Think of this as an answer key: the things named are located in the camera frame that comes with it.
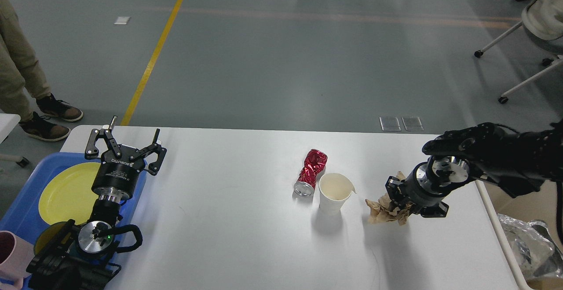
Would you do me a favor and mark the yellow plate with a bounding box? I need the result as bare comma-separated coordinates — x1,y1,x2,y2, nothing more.
38,162,100,224

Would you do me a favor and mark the crushed red can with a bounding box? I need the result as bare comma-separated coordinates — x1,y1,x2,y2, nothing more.
293,148,328,197

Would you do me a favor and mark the person in khaki trousers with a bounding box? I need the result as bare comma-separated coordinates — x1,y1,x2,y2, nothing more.
0,0,83,142

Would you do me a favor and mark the brown paper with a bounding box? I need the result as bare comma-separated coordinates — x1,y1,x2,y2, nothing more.
365,192,414,226

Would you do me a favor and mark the white office chair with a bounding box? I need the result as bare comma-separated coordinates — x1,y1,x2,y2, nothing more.
473,0,563,105

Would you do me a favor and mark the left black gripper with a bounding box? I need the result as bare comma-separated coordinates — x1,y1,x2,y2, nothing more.
84,116,168,202

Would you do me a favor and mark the white floor marker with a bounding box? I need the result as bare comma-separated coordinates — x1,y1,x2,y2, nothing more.
114,16,131,25

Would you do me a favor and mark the pink mug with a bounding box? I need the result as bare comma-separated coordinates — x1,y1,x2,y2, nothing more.
0,231,35,290

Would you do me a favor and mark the floor socket plate left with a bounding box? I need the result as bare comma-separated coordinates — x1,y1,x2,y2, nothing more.
379,116,402,132

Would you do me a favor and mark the white side table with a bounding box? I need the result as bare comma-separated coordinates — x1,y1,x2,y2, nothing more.
0,112,29,168

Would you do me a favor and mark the beige plastic bin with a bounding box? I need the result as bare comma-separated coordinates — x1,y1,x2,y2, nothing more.
476,180,562,290

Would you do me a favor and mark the white paper cup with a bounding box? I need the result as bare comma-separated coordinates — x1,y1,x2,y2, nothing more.
318,173,356,214

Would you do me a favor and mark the floor socket plate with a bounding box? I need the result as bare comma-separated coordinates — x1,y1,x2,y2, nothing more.
379,116,402,132
402,116,424,132

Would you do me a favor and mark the aluminium foil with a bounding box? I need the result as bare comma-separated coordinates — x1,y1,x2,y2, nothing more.
497,213,563,281

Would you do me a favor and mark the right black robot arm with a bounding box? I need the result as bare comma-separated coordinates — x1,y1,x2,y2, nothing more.
384,122,563,238

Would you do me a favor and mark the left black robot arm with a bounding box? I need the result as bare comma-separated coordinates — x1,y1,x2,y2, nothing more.
26,116,167,290

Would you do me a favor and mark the floor socket plate right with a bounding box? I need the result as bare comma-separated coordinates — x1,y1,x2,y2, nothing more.
402,116,424,132

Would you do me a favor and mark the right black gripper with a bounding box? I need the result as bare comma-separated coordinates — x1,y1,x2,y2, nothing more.
385,162,449,218

